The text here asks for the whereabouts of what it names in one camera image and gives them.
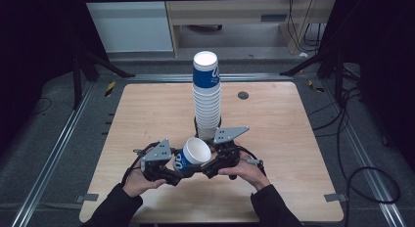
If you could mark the yellow black warning tape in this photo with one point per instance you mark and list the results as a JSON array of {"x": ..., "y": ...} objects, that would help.
[
  {"x": 110, "y": 88},
  {"x": 315, "y": 86}
]

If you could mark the white cabinet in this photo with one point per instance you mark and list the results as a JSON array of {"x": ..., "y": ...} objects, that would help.
[{"x": 130, "y": 24}]

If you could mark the grey table bracket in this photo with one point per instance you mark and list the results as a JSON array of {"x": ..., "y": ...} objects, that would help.
[
  {"x": 87, "y": 197},
  {"x": 336, "y": 197}
]

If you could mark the aluminium cross rail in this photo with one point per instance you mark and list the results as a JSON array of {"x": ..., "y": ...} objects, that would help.
[{"x": 163, "y": 77}]

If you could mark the aluminium floor rail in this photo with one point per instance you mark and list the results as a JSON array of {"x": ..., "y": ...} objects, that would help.
[
  {"x": 365, "y": 161},
  {"x": 49, "y": 161}
]

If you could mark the light wooden desk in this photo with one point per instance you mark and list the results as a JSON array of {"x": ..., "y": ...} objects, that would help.
[{"x": 228, "y": 11}]

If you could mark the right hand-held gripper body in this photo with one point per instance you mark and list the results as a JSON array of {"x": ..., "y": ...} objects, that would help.
[{"x": 228, "y": 135}]

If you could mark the stack of white paper cups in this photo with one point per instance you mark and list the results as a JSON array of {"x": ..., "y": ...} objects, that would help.
[{"x": 206, "y": 103}]

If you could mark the black metal stand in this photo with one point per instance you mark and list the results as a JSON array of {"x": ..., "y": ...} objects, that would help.
[
  {"x": 337, "y": 70},
  {"x": 77, "y": 77}
]

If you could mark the person's right hand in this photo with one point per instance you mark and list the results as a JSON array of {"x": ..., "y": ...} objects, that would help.
[{"x": 248, "y": 173}]

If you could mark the blue and white paper cup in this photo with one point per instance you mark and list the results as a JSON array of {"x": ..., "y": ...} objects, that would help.
[{"x": 195, "y": 151}]

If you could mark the round grey table grommet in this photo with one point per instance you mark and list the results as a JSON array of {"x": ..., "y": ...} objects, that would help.
[{"x": 243, "y": 95}]

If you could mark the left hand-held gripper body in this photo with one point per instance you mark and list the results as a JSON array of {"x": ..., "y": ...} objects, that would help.
[{"x": 160, "y": 153}]

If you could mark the person's left hand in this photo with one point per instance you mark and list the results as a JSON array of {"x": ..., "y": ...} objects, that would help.
[{"x": 140, "y": 184}]

